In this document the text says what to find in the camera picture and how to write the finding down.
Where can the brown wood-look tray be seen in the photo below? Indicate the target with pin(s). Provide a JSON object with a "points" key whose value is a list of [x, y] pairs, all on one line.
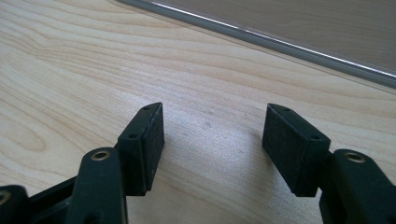
{"points": [[295, 28]]}

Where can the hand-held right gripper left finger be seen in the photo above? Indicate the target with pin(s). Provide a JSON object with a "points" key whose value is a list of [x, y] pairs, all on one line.
{"points": [[143, 149]]}

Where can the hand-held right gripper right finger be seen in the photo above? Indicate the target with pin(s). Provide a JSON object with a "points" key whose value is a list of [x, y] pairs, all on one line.
{"points": [[292, 152]]}

